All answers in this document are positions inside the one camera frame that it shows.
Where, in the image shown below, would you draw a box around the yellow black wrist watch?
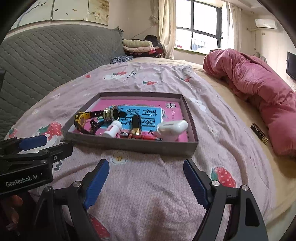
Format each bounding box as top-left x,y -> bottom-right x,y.
74,110 -> 104,135

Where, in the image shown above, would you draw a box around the small white pill bottle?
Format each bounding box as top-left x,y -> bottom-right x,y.
102,120 -> 122,138

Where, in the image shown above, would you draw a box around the gold metallic round fitting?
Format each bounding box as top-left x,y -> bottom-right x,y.
103,105 -> 120,123

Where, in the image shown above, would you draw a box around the black red white tube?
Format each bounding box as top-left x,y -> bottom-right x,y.
120,132 -> 163,141

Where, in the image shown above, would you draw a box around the white earbuds charging case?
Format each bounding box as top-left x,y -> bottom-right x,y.
156,120 -> 188,137

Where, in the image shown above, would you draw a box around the pink children's book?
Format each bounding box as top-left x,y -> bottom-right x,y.
79,98 -> 189,142

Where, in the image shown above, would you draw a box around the pink strawberry print bedsheet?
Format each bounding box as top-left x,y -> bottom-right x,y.
6,62 -> 276,240

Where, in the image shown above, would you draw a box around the grey quilted headboard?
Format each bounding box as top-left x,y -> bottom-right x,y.
1,25 -> 125,139

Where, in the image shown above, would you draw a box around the black gold label tag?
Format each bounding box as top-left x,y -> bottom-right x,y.
250,123 -> 269,145

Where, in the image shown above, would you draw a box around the dark cardboard box tray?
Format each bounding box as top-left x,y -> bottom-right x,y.
62,92 -> 198,157

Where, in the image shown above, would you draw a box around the white plastic bottle cap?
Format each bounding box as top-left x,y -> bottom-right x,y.
153,131 -> 179,142

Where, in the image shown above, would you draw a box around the blue patterned folded cloth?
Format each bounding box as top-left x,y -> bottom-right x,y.
110,55 -> 133,64

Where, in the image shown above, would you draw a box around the pink rolled duvet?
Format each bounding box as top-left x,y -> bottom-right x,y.
203,49 -> 295,156

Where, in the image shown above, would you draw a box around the stack of folded blankets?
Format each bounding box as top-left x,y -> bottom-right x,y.
122,35 -> 165,58

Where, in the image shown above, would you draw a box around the black television screen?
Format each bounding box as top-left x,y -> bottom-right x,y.
286,52 -> 296,80

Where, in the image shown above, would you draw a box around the cream curtain left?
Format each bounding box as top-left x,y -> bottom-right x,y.
159,0 -> 177,59

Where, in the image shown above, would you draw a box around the cream curtain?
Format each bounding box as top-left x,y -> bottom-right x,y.
159,0 -> 177,59
228,3 -> 242,52

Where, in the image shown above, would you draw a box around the black framed window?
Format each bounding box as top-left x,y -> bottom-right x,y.
175,0 -> 223,54

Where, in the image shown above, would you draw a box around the cream curtain right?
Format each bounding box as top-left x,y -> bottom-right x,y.
228,3 -> 242,52

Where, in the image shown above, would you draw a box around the wall painting panels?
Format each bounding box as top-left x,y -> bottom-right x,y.
11,0 -> 109,29

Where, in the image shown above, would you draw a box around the white wall air conditioner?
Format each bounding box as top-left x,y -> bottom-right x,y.
255,19 -> 278,30

